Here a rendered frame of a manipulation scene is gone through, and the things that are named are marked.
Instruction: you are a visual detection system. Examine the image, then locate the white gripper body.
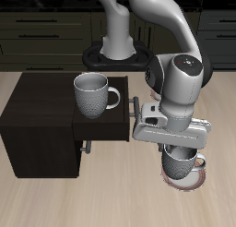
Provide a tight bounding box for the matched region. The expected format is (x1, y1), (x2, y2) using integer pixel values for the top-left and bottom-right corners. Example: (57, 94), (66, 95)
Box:
(132, 114), (213, 150)

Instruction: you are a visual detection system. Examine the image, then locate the white porcelain mug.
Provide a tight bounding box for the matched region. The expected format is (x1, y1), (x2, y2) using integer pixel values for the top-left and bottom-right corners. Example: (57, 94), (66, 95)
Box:
(160, 144), (207, 181)
(73, 72), (122, 120)

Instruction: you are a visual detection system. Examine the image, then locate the white plate with red rim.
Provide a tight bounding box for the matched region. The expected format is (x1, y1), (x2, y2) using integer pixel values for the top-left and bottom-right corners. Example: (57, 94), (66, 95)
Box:
(149, 89), (162, 102)
(160, 167), (207, 192)

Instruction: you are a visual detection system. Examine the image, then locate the dark grey kitchen cupboard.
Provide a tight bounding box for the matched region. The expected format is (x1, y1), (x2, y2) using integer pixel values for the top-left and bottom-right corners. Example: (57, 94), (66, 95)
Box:
(196, 9), (236, 70)

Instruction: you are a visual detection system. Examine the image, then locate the dark wooden cabinet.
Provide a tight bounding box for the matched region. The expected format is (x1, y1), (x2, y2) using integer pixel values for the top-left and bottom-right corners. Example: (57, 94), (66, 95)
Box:
(0, 71), (140, 179)

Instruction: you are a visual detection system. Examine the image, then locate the dark olive kitchen cupboard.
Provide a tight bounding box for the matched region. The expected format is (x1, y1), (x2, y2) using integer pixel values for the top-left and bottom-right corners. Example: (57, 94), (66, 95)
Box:
(0, 10), (199, 73)

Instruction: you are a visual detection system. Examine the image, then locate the black kitchen countertop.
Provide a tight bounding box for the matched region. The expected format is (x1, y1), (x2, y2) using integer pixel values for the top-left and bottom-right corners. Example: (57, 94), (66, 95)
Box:
(0, 0), (236, 13)

